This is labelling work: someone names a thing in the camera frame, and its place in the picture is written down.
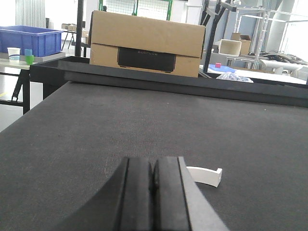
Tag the white open box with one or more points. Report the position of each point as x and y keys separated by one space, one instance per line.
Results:
x=229 y=47

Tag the white paper cup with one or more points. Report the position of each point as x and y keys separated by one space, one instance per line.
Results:
x=14 y=54

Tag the blue plastic crate on table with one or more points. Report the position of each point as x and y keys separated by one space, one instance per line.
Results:
x=42 y=41

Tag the white curved PVC pipe piece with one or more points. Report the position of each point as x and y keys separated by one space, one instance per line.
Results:
x=206 y=176

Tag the blue plastic cup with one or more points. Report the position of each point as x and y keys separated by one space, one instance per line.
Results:
x=28 y=52

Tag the black vertical post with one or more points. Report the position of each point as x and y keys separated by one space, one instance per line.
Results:
x=80 y=4

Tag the green plastic cup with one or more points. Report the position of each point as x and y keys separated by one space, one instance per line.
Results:
x=29 y=59

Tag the crumpled clear plastic bag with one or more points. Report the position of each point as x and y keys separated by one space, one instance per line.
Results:
x=234 y=77

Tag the large cardboard box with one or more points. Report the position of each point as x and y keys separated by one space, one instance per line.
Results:
x=145 y=44

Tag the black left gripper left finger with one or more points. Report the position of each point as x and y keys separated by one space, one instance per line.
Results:
x=123 y=203

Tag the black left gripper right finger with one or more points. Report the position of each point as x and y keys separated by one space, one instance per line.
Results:
x=179 y=205

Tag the brown cardboard box background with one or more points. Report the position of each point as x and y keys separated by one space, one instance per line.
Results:
x=245 y=42

